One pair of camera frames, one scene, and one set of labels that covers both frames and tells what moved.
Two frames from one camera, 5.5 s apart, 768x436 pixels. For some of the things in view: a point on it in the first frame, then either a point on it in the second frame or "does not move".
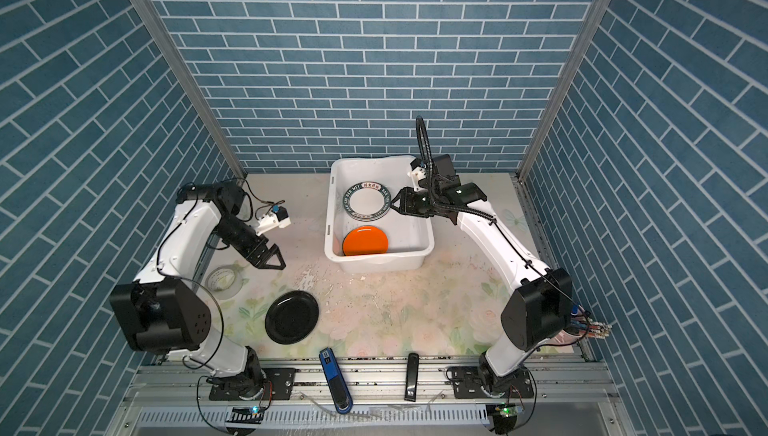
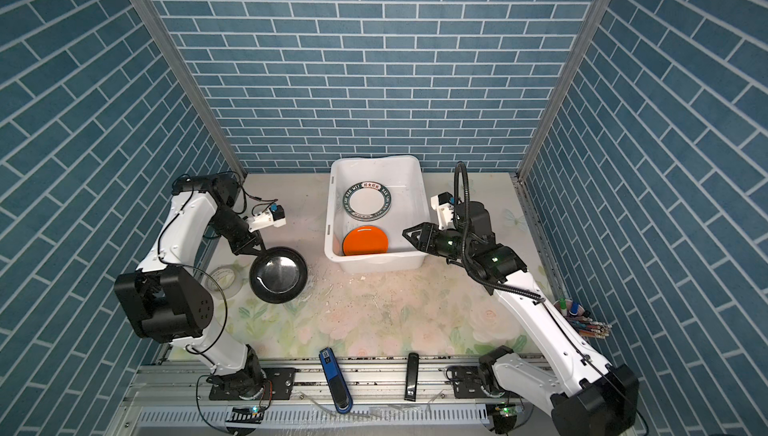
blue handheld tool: [341, 396] does not move
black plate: [291, 317] → [278, 275]
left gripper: [253, 255] does not move
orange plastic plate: [365, 240] does not move
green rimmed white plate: [366, 201] does not move
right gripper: [407, 202] → [428, 236]
